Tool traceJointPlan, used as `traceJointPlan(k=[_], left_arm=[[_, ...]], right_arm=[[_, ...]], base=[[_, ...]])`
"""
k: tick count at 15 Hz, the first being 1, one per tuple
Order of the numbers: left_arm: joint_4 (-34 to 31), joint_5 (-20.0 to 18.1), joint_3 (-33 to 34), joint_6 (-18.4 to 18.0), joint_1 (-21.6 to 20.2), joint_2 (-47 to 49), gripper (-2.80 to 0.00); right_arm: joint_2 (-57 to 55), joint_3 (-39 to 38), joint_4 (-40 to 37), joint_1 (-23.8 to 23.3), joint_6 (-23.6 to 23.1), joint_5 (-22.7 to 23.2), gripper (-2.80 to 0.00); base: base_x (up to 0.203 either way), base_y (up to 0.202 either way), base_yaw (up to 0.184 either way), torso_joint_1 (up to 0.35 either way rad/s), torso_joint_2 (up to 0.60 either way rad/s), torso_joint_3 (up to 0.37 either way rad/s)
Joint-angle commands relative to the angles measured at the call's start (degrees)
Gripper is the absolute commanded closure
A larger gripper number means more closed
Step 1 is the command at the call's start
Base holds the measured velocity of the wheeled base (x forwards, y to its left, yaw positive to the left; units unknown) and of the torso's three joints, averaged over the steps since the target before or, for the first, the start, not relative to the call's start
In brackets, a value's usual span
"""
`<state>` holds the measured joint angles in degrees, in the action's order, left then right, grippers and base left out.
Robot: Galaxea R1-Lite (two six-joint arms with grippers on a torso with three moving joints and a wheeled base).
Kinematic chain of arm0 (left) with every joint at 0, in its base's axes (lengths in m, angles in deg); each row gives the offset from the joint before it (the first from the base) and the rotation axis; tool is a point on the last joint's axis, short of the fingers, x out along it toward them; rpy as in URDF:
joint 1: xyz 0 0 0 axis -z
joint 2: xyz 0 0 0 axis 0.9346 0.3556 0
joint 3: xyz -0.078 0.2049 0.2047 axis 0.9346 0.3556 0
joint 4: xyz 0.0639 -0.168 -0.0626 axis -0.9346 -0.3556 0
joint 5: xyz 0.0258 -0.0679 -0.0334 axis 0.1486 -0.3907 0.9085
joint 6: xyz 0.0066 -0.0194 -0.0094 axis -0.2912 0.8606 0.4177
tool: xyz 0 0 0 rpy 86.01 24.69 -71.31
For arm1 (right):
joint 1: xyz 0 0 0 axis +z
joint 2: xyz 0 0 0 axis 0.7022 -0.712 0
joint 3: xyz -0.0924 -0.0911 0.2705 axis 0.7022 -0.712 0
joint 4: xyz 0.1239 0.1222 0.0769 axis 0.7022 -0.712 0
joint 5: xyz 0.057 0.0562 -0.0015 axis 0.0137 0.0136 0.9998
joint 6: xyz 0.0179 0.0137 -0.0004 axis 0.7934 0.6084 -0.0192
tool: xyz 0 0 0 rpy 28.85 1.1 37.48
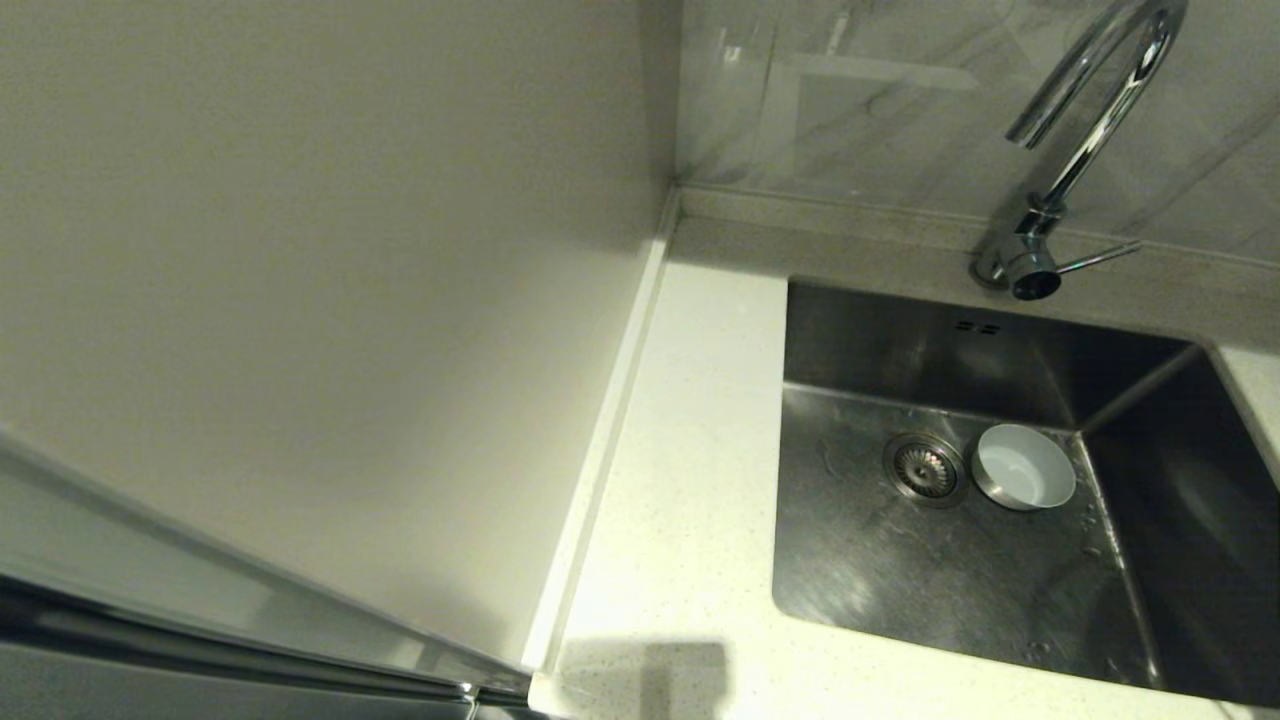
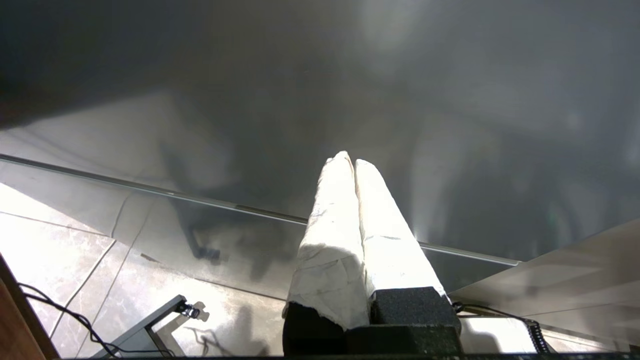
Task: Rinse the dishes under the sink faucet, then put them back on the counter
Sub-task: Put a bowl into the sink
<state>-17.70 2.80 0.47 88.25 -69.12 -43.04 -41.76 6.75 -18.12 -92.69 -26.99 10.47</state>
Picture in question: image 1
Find pale blue bowl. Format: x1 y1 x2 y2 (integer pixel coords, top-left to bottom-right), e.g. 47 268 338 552
971 423 1078 513

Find thin chrome faucet lever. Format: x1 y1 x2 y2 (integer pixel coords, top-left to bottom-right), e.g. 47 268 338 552
1055 243 1141 276

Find stainless steel sink basin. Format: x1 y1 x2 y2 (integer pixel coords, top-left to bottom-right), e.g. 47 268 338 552
770 278 1280 709

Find white countertop trim strip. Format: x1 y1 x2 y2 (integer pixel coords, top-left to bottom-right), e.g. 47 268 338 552
522 190 683 673

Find round metal drain strainer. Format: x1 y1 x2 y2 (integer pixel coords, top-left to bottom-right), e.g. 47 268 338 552
882 432 969 509

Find chrome gooseneck faucet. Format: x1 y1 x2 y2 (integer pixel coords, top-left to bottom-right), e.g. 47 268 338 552
970 0 1189 301

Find shiny steel appliance edge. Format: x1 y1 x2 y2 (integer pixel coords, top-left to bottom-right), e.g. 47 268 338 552
0 425 536 720

